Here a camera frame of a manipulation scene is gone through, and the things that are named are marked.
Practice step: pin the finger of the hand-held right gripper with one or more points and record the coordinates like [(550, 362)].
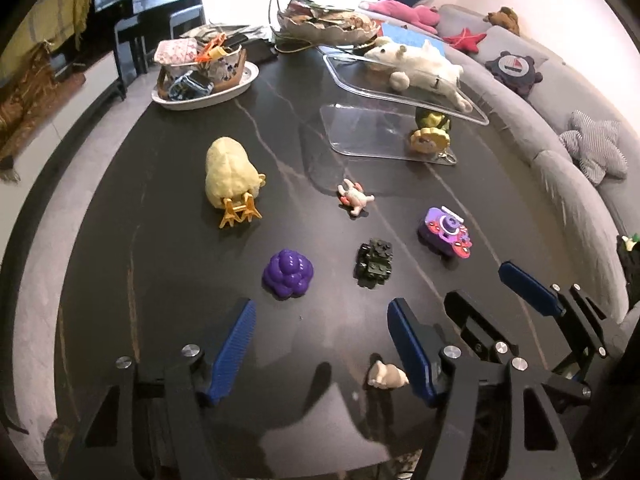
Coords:
[(470, 315), (527, 282)]

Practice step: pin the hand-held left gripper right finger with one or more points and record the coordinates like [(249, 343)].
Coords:
[(412, 350)]

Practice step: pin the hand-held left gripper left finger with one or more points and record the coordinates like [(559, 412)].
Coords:
[(230, 345)]

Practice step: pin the small white figurine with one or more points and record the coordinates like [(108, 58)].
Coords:
[(386, 375)]

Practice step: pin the purple toy camera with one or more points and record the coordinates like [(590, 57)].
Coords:
[(445, 230)]

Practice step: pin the purple grape toy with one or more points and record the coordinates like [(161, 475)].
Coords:
[(289, 272)]

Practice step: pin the black block toy vehicle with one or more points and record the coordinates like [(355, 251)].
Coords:
[(374, 262)]

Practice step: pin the small pink figurine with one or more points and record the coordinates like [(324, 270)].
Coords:
[(355, 199)]

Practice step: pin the yellow chick toy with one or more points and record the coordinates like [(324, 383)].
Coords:
[(227, 172)]

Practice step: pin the black green round toy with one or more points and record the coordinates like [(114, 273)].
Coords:
[(432, 119)]

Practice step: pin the clear plastic container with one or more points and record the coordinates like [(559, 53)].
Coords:
[(365, 130)]

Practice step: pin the black marble desktop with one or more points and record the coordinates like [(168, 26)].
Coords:
[(175, 260)]

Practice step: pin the grey curved sofa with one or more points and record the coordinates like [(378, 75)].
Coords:
[(565, 180)]

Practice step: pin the striped star pillow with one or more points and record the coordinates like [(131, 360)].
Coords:
[(595, 145)]

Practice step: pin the navy sailboat pillow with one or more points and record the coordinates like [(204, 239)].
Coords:
[(512, 72)]

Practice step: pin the white plush sheep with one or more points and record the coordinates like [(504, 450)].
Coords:
[(430, 67)]

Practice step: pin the red star plush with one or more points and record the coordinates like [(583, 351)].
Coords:
[(465, 38)]

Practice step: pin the white oval plate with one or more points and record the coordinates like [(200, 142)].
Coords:
[(240, 85)]

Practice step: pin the blue black toy car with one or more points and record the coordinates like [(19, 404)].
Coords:
[(190, 85)]

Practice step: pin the brown plush bear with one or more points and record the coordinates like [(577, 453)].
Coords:
[(504, 19)]

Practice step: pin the floral ceramic bowl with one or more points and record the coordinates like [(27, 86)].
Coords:
[(227, 67)]

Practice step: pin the orange plastic toy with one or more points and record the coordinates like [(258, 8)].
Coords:
[(212, 50)]

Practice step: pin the flat black box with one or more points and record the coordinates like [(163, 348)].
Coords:
[(260, 50)]

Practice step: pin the pink plush bear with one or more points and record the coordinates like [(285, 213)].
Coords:
[(400, 11)]

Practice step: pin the patterned cloth pouch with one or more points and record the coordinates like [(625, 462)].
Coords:
[(175, 50)]

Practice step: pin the white low cabinet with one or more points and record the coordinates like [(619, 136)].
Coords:
[(97, 72)]

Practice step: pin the grey foil bag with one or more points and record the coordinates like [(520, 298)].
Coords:
[(215, 30)]

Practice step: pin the brown patterned cloth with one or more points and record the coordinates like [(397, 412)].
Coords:
[(25, 105)]

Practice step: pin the pile of snack packets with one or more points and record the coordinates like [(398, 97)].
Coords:
[(325, 15)]

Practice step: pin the black piano bench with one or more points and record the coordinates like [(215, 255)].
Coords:
[(135, 22)]

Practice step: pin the yellow plaid blanket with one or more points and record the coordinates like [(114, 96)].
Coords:
[(45, 30)]

